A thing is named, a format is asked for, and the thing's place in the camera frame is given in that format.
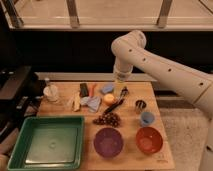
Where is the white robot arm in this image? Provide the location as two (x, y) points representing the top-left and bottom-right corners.
(111, 30), (213, 171)

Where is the blue sponge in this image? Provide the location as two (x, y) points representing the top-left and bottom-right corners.
(100, 83), (114, 94)

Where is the orange fruit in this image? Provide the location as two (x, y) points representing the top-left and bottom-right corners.
(103, 93), (116, 105)

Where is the orange carrot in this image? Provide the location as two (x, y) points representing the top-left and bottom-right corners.
(89, 83), (97, 97)

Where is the black rectangular block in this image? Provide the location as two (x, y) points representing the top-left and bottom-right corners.
(80, 83), (89, 97)

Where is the bunch of dark grapes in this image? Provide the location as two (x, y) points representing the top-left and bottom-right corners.
(93, 113), (121, 127)

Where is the small blue cup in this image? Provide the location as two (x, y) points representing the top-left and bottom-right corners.
(140, 112), (155, 127)

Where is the yellow banana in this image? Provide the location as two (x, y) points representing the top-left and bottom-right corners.
(72, 92), (81, 112)

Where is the purple bowl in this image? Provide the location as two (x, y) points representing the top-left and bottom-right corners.
(93, 127), (124, 158)

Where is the red bowl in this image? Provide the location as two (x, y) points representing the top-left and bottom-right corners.
(135, 127), (163, 155)

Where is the green plastic tray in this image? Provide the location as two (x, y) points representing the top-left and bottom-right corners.
(7, 116), (84, 171)

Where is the black equipment at left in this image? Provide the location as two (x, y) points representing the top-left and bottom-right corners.
(0, 65), (44, 134)

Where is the black handled utensil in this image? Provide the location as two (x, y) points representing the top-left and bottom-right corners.
(103, 86), (129, 114)

